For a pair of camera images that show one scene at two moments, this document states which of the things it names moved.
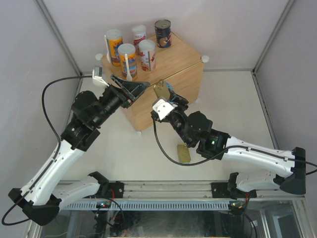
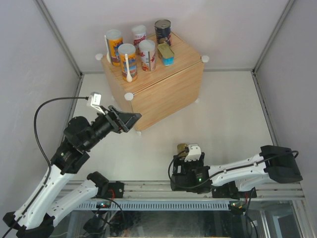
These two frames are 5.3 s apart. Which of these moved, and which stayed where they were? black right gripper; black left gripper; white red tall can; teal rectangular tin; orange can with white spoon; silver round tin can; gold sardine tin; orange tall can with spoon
Moved: black left gripper; teal rectangular tin; black right gripper
Stayed: orange can with white spoon; orange tall can with spoon; gold sardine tin; white red tall can; silver round tin can
